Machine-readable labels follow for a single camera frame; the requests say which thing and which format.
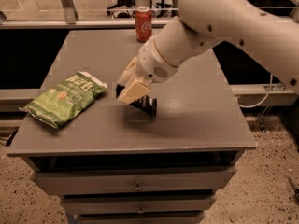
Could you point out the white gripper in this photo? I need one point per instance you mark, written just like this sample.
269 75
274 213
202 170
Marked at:
153 63

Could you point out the black rxbar chocolate bar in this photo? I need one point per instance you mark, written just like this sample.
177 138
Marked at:
145 103

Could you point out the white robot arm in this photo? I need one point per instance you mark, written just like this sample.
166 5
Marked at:
200 25

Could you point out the green jalapeno chip bag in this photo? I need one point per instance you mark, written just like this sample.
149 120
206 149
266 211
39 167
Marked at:
63 102

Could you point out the red coca-cola can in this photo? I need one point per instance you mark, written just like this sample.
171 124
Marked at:
143 28

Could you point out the black office chair base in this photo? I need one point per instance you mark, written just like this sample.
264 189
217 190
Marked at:
128 8

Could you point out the grey drawer cabinet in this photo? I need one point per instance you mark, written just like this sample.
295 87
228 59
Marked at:
198 122

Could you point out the grey metal railing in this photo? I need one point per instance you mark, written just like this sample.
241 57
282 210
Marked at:
21 14

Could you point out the top grey drawer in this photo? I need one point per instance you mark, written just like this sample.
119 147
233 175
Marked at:
134 181

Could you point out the grey drawer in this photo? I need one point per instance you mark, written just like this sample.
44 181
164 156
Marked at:
134 181
138 204
153 218

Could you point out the middle grey drawer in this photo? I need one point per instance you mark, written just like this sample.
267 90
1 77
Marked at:
138 204

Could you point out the bottom grey drawer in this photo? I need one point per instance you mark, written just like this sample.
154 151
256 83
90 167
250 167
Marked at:
153 218

